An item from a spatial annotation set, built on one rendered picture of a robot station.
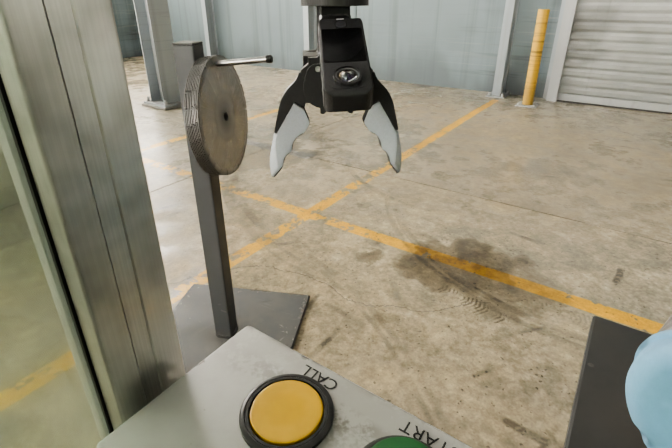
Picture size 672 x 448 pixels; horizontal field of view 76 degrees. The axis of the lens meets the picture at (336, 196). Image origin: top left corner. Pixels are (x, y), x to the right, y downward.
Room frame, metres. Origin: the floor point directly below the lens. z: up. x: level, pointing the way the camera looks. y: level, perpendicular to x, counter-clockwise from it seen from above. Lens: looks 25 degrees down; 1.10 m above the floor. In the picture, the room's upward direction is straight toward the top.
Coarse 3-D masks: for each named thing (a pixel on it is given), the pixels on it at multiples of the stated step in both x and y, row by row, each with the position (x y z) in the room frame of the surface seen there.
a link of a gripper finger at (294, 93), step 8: (296, 80) 0.46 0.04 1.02; (288, 88) 0.46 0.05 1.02; (296, 88) 0.46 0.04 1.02; (288, 96) 0.46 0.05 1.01; (296, 96) 0.46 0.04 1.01; (304, 96) 0.46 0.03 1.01; (280, 104) 0.46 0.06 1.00; (288, 104) 0.46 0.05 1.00; (304, 104) 0.46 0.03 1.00; (280, 112) 0.46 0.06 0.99; (288, 112) 0.46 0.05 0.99; (280, 120) 0.46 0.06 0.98
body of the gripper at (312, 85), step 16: (304, 0) 0.47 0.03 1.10; (320, 0) 0.46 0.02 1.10; (336, 0) 0.46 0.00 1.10; (352, 0) 0.46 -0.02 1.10; (368, 0) 0.48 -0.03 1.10; (320, 16) 0.48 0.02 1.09; (336, 16) 0.48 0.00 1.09; (304, 64) 0.48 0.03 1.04; (304, 80) 0.46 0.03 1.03; (320, 80) 0.46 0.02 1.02; (320, 96) 0.46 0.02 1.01; (320, 112) 0.46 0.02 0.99; (352, 112) 0.47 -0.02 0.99
